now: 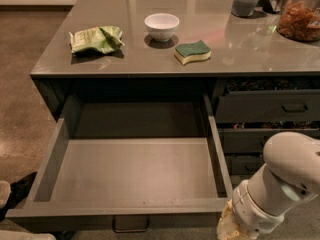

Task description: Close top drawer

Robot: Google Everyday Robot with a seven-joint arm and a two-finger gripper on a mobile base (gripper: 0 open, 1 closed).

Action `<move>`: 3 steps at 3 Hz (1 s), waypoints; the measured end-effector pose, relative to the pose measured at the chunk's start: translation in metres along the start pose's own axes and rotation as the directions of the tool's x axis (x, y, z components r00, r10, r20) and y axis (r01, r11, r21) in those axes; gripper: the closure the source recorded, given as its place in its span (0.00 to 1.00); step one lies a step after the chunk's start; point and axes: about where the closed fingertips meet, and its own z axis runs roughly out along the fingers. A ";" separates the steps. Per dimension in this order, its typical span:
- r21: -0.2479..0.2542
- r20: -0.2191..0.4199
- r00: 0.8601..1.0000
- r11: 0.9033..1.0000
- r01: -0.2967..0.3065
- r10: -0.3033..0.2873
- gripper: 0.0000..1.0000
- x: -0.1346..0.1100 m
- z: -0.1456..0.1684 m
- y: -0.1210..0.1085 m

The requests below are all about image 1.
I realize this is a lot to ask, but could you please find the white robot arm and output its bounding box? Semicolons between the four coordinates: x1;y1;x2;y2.
217;132;320;240

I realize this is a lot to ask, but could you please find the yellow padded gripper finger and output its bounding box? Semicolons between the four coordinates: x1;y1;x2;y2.
217;200;257;240

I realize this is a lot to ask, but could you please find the crumpled green chip bag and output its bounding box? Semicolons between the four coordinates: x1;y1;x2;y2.
69;26;124;55

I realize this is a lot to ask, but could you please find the grey right middle drawer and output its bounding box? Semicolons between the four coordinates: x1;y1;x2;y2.
218;121;320;154

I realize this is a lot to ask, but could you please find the black shoe lower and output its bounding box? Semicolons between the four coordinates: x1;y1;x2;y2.
52;231;75;240

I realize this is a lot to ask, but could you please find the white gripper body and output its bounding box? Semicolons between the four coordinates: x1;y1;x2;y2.
231;180;284;240

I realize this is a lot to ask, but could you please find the glass jar with snacks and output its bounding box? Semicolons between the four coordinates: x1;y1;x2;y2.
277;0;320;42

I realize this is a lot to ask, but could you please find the grey drawer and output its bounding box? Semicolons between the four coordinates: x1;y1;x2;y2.
225;154;264;175
218;121;320;154
7;96;232;233
215;79;320;123

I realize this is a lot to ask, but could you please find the grey right top drawer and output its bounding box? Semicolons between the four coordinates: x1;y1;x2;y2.
215;79;320;123

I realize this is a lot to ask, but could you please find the white ceramic bowl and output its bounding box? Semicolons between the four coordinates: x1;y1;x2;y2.
144;13;180;42

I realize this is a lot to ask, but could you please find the grey kitchen counter cabinet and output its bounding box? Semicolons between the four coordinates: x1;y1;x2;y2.
29;0;320;122

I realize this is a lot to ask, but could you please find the green and yellow sponge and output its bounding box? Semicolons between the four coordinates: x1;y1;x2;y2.
174;40;211;65

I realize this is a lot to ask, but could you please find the grey right bottom drawer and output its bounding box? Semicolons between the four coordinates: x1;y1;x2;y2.
225;154;264;175

